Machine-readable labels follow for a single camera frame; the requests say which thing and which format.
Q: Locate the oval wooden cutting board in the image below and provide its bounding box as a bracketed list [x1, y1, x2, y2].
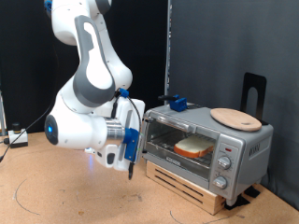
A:
[209, 107, 263, 133]

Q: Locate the glass oven door with handle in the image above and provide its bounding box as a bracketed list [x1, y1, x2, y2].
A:
[141, 111, 221, 181]

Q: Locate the black camera cable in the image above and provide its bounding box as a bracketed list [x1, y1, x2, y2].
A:
[110, 89, 143, 181]

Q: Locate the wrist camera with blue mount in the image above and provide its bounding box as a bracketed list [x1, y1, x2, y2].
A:
[117, 88, 141, 163]

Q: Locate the silver toaster oven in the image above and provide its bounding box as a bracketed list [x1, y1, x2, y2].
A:
[138, 102, 275, 206]

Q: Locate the grey backdrop curtain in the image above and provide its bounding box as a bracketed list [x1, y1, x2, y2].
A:
[169, 0, 299, 211]

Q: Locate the vertical aluminium frame pole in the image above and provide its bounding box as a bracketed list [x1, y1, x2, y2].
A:
[164, 0, 173, 105]

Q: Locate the white bread slice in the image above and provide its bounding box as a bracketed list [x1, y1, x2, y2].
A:
[173, 133, 216, 159]

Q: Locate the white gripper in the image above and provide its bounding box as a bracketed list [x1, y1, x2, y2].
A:
[94, 97, 151, 172]

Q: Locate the silver oven knob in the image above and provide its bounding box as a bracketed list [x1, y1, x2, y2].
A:
[212, 175, 229, 190]
[217, 155, 233, 171]

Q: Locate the black tape patch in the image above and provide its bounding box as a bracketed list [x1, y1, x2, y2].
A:
[244, 186, 262, 199]

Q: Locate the thin metal pole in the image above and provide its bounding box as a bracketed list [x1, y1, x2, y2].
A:
[0, 90, 7, 137]

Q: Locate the black hanging cable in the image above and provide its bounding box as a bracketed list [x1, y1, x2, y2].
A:
[0, 99, 58, 161]

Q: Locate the black metal bookend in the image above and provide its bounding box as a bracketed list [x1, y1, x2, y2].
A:
[240, 72, 268, 126]

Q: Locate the black backdrop curtain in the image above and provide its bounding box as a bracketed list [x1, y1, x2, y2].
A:
[0, 0, 171, 134]

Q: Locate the slatted wooden block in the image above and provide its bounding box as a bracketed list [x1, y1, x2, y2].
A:
[145, 160, 227, 216]

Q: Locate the metal wire oven rack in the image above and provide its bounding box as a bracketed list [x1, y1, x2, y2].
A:
[148, 130, 218, 166]

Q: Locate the white emergency stop box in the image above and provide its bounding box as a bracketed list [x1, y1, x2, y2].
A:
[7, 122, 29, 148]

